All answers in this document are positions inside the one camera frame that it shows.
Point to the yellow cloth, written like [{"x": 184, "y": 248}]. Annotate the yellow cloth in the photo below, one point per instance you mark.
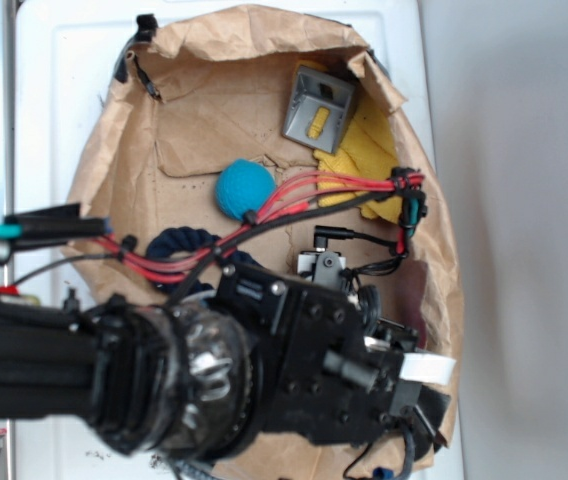
[{"x": 367, "y": 150}]

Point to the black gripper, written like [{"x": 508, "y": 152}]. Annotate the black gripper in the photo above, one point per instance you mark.
[{"x": 322, "y": 369}]

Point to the brown paper bag bin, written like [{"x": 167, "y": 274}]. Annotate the brown paper bag bin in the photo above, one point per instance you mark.
[{"x": 195, "y": 95}]

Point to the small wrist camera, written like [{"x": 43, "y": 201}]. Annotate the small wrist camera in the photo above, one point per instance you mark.
[{"x": 324, "y": 266}]

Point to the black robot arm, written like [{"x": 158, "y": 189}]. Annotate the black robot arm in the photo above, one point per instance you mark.
[{"x": 176, "y": 379}]

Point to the teal blue ball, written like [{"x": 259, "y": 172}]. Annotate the teal blue ball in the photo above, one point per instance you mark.
[{"x": 243, "y": 186}]

